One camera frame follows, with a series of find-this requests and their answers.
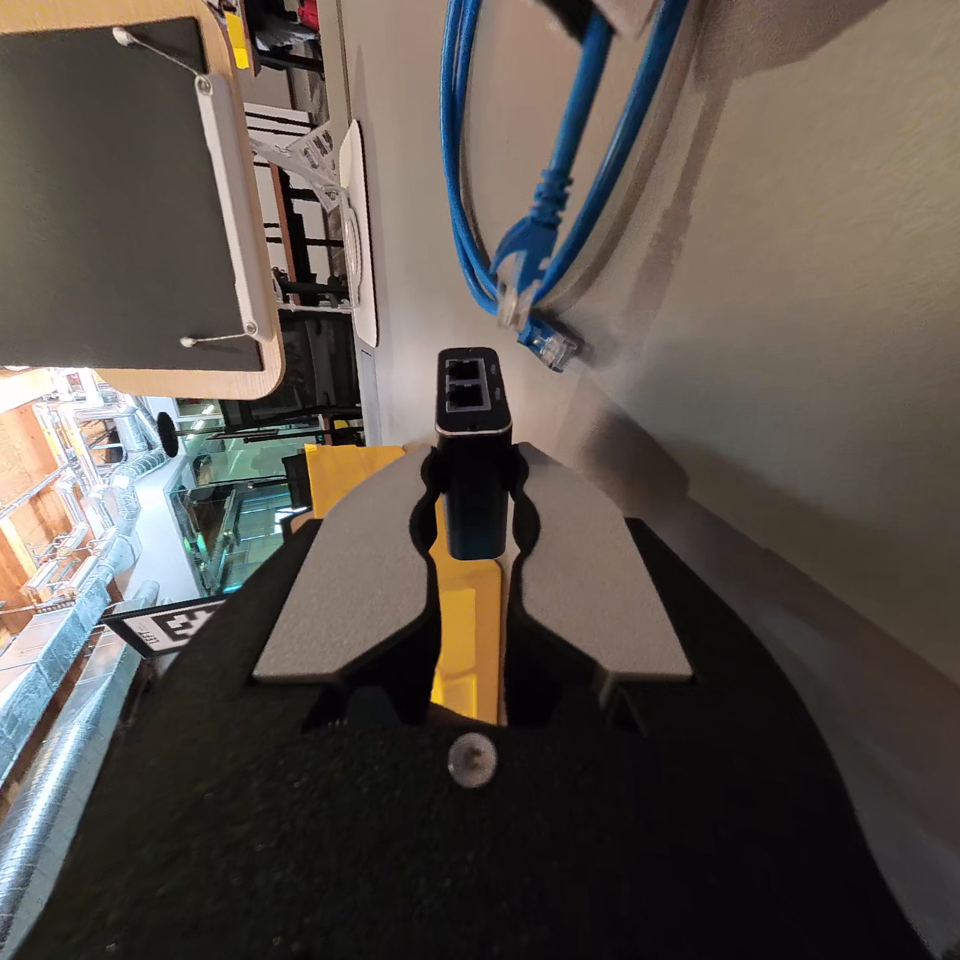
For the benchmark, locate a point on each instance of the black panel with wooden frame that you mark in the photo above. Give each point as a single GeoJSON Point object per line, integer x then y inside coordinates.
{"type": "Point", "coordinates": [112, 210]}

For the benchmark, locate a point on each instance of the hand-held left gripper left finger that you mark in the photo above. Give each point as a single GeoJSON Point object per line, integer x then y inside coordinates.
{"type": "Point", "coordinates": [352, 585]}

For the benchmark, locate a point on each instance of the silver ventilation duct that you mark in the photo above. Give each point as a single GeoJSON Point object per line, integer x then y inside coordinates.
{"type": "Point", "coordinates": [127, 442]}
{"type": "Point", "coordinates": [45, 750]}

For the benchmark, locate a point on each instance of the black floor lamp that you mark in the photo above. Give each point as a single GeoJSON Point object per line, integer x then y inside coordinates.
{"type": "Point", "coordinates": [169, 433]}

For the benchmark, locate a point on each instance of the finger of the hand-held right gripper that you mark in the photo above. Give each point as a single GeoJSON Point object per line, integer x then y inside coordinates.
{"type": "Point", "coordinates": [600, 15]}

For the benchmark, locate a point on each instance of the yellow plastic bin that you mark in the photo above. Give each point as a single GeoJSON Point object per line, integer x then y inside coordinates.
{"type": "Point", "coordinates": [465, 615]}

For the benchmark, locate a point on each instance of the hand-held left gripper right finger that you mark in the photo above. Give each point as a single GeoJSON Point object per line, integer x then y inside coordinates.
{"type": "Point", "coordinates": [607, 585]}

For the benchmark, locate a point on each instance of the printed marker sign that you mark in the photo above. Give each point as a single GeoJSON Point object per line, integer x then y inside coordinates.
{"type": "Point", "coordinates": [169, 630]}

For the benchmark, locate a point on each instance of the black ethernet port adapter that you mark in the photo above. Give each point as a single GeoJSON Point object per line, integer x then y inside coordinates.
{"type": "Point", "coordinates": [472, 465]}

